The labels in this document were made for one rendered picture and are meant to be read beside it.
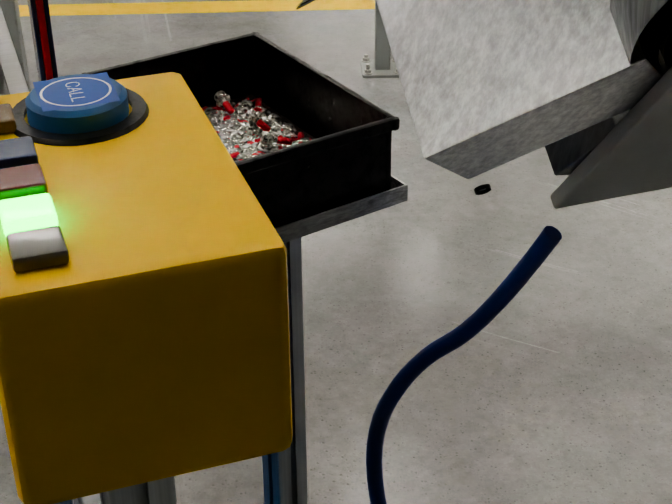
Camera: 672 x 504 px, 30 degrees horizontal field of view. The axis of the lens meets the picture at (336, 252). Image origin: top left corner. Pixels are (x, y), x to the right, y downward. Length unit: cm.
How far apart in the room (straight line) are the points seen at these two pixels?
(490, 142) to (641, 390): 139
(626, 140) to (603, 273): 162
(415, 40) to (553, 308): 156
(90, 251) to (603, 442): 167
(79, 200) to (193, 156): 5
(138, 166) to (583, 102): 39
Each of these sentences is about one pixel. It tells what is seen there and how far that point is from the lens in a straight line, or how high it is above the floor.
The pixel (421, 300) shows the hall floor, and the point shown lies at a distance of 234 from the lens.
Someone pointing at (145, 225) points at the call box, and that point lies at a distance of 43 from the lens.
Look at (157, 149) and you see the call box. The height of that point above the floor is 107.
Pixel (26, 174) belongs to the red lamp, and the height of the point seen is 108.
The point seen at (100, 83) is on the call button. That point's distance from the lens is 52.
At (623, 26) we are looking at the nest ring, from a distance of 75.
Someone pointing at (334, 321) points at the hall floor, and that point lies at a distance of 228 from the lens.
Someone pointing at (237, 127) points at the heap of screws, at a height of 83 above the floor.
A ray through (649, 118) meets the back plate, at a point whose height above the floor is 94.
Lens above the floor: 128
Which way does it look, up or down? 31 degrees down
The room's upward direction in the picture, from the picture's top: straight up
